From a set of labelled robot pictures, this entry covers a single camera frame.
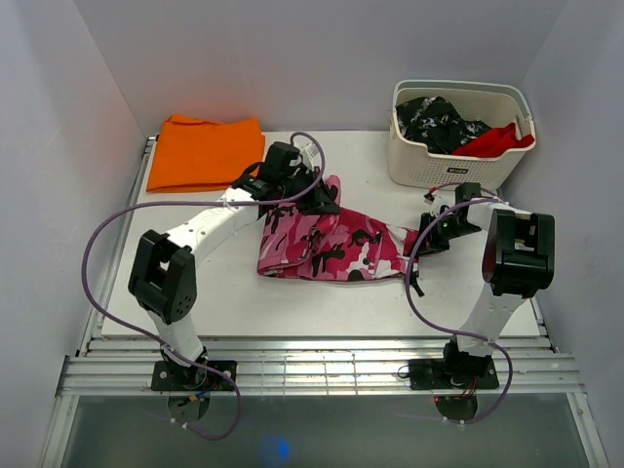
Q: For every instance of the pink camouflage trousers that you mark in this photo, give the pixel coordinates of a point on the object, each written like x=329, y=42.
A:
x=344, y=247

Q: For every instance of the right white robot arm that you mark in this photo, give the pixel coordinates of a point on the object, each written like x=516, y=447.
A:
x=518, y=262

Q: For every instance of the folded orange trousers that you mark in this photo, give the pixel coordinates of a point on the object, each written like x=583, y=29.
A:
x=195, y=155

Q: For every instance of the cream plastic laundry basket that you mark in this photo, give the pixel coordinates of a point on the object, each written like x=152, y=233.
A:
x=412, y=164

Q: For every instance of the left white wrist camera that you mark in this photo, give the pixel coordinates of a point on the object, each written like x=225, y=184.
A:
x=311, y=156

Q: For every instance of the black white patterned trousers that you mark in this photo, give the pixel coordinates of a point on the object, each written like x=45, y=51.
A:
x=435, y=122

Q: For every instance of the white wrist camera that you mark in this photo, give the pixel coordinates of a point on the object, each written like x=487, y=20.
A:
x=311, y=156
x=434, y=201

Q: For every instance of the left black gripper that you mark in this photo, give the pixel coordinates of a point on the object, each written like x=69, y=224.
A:
x=321, y=201

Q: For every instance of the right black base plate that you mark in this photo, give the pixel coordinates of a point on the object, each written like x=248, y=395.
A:
x=441, y=374

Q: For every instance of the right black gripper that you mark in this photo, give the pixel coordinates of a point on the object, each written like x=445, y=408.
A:
x=429, y=244

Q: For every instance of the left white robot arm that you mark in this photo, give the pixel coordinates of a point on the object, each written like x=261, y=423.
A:
x=163, y=277

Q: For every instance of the red trousers in basket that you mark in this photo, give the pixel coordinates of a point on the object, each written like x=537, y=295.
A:
x=494, y=142

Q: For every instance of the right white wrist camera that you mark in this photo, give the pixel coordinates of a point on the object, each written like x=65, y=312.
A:
x=434, y=201

